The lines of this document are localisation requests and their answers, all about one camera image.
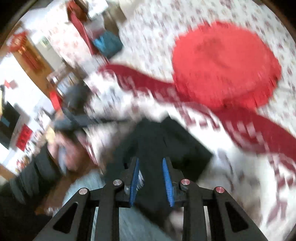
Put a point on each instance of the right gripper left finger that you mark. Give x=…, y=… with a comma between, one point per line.
x=94, y=213

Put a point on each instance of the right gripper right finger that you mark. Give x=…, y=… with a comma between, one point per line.
x=206, y=209

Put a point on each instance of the black pants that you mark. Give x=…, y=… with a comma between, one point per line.
x=151, y=142

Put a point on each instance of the person hand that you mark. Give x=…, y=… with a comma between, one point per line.
x=69, y=154

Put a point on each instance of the black monitor screen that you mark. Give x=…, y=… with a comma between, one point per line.
x=8, y=123

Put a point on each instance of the blue gift bag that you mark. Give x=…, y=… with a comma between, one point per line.
x=108, y=44

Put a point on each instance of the floral pillow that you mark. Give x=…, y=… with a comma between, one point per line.
x=69, y=45

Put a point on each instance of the red white floral fleece blanket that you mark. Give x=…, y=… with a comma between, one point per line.
x=253, y=157

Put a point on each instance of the clear plastic bag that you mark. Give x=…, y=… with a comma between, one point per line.
x=95, y=27

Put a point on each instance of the red chinese knot ornament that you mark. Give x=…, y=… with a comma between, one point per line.
x=22, y=45

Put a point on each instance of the red cloth strip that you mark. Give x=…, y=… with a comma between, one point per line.
x=77, y=13

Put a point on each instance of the red heart ruffled pillow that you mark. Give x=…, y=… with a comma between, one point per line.
x=222, y=65

